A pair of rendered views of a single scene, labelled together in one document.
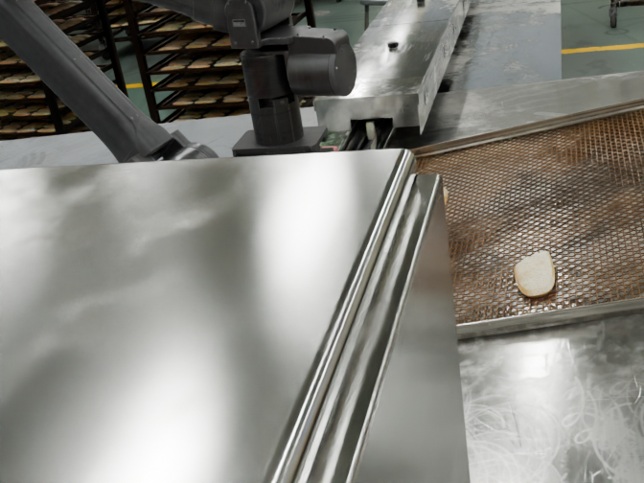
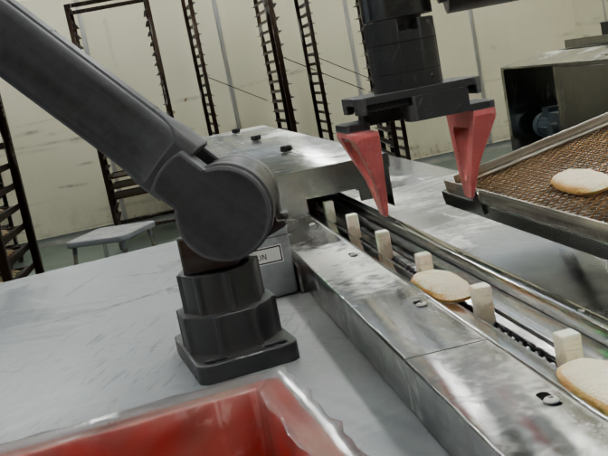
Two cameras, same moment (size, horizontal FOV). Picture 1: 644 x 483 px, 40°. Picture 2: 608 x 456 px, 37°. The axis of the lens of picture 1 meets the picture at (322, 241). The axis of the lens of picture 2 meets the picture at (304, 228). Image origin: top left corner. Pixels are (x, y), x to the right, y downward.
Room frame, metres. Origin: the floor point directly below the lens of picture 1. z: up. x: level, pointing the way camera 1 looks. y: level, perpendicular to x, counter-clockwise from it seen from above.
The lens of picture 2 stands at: (0.36, 0.45, 1.05)
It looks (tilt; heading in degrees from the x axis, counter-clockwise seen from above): 10 degrees down; 334
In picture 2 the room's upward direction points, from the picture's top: 11 degrees counter-clockwise
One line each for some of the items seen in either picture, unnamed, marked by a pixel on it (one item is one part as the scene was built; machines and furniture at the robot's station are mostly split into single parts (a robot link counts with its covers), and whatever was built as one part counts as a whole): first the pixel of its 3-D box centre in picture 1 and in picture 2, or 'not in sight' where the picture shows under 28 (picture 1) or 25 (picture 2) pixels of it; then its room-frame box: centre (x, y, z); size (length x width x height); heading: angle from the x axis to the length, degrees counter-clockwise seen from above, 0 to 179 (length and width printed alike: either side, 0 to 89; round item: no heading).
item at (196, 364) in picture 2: not in sight; (226, 310); (1.08, 0.19, 0.86); 0.12 x 0.09 x 0.08; 170
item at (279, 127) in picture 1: (277, 122); (404, 65); (0.98, 0.03, 1.04); 0.10 x 0.07 x 0.07; 73
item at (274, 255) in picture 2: not in sight; (261, 273); (1.25, 0.08, 0.84); 0.08 x 0.08 x 0.11; 72
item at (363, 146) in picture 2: not in sight; (391, 156); (0.99, 0.05, 0.97); 0.07 x 0.07 x 0.09; 73
